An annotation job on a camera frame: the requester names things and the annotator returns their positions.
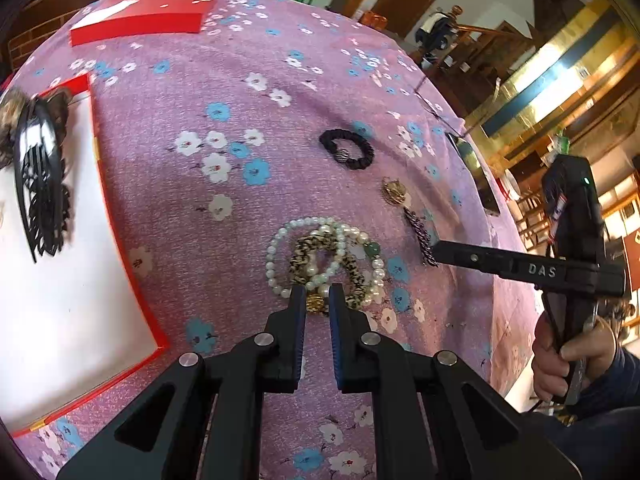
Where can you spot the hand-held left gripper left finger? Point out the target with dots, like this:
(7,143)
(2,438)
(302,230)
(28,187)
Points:
(298,325)

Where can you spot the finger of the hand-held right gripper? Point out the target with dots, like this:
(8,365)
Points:
(465,257)

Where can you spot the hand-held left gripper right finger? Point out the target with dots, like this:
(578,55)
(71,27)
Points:
(336,340)

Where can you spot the red box with white lining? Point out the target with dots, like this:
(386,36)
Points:
(65,310)

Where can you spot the person's right forearm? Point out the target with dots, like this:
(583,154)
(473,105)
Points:
(610,400)

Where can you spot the person's right hand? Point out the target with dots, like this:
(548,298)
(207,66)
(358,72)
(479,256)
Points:
(547,370)

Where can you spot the black smartphone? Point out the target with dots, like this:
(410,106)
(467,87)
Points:
(477,170)

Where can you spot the gold round brooch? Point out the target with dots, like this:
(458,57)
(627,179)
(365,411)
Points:
(393,191)

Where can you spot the pink floral tablecloth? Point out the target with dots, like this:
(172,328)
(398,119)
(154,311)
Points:
(240,210)

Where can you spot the gold framed panel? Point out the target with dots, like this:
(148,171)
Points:
(550,80)

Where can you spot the wooden stair railing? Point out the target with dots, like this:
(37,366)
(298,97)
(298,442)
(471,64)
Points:
(485,45)

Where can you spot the dark jacket on railing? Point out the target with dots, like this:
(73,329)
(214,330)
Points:
(431,30)

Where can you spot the black hair comb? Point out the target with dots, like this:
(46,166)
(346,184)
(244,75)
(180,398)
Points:
(42,195)

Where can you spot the red box lid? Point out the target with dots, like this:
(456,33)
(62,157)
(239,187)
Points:
(145,15)

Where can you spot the brown patterned scrunchie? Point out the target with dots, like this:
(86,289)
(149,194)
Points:
(6,125)

